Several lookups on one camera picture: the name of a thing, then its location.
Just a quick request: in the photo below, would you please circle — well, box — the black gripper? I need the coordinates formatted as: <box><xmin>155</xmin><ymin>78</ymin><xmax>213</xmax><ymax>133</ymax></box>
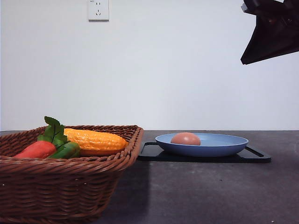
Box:
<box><xmin>240</xmin><ymin>0</ymin><xmax>299</xmax><ymax>65</ymax></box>

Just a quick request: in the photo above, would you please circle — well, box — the blue round plate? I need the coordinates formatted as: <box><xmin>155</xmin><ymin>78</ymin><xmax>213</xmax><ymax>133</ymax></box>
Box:
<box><xmin>155</xmin><ymin>133</ymin><xmax>249</xmax><ymax>157</ymax></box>

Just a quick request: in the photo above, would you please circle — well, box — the brown egg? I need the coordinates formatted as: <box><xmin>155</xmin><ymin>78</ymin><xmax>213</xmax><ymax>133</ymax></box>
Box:
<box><xmin>171</xmin><ymin>132</ymin><xmax>201</xmax><ymax>146</ymax></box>

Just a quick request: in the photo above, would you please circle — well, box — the brown wicker basket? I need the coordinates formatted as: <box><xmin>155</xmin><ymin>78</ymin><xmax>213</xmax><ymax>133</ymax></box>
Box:
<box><xmin>0</xmin><ymin>125</ymin><xmax>143</xmax><ymax>224</ymax></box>

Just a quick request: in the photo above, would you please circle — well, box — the black rectangular tray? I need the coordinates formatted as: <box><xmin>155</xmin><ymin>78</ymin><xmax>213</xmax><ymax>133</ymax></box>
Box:
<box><xmin>137</xmin><ymin>142</ymin><xmax>271</xmax><ymax>163</ymax></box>

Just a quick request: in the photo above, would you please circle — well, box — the orange toy corn cob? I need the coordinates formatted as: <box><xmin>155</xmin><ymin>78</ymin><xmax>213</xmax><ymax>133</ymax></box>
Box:
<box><xmin>64</xmin><ymin>128</ymin><xmax>128</xmax><ymax>150</ymax></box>

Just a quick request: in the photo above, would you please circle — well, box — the green toy pepper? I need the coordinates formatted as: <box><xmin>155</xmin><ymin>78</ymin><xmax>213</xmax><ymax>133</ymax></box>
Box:
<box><xmin>50</xmin><ymin>142</ymin><xmax>81</xmax><ymax>159</ymax></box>

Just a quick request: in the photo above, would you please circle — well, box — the red toy carrot with leaves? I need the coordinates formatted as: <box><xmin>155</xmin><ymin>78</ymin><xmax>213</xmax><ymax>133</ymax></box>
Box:
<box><xmin>14</xmin><ymin>116</ymin><xmax>68</xmax><ymax>158</ymax></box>

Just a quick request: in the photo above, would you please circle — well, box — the white wall power socket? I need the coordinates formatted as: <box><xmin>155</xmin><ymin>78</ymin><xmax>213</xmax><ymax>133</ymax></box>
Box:
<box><xmin>88</xmin><ymin>0</ymin><xmax>110</xmax><ymax>22</ymax></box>

